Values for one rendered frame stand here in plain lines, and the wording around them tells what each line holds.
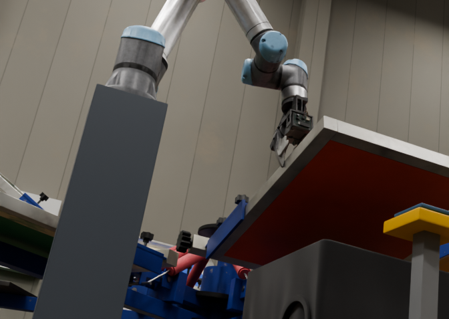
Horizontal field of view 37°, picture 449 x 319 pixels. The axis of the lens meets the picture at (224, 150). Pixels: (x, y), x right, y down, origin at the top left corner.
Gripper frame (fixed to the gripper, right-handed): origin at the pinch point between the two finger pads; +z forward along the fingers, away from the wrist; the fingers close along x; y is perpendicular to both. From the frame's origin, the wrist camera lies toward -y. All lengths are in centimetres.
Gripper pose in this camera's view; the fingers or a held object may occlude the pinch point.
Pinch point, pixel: (288, 166)
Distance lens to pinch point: 184.1
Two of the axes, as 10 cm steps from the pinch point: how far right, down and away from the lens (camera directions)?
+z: -0.8, 8.1, -5.9
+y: 3.7, -5.2, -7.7
